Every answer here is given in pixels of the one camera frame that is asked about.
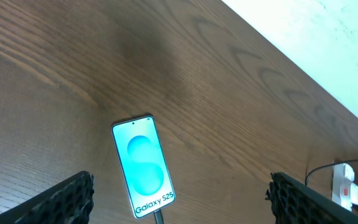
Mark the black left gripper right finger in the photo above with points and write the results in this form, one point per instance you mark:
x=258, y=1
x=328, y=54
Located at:
x=293, y=202

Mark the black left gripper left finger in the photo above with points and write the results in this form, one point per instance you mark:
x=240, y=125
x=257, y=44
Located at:
x=69, y=202

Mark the turquoise screen smartphone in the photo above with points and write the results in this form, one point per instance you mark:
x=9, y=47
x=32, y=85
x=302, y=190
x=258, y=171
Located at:
x=144, y=167

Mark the white USB charger plug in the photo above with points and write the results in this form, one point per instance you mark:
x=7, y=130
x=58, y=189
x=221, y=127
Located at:
x=354, y=193

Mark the white power strip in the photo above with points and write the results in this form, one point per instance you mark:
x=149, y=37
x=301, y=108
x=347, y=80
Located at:
x=343, y=177

